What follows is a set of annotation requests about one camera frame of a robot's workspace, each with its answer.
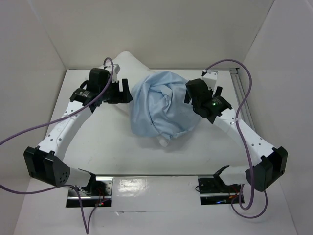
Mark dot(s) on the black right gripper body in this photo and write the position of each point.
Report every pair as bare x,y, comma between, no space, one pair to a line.
193,88

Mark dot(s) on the light blue pillowcase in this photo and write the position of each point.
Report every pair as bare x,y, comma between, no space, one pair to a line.
158,108

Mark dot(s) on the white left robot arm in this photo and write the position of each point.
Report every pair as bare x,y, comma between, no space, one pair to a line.
45,161

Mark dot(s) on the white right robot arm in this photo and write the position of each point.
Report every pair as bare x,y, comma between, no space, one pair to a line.
266,163

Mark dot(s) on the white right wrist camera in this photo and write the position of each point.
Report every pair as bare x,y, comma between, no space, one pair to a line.
210,78

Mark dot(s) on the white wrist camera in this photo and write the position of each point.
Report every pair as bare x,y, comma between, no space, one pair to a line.
210,78
116,69

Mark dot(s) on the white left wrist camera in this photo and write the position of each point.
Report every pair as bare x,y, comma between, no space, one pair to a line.
116,69

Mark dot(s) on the aluminium frame rail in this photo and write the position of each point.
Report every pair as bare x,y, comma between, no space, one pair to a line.
240,94

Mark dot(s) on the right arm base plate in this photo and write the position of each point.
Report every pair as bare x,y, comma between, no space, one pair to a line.
214,192

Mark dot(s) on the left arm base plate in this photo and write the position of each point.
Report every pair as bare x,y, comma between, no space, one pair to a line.
101,195

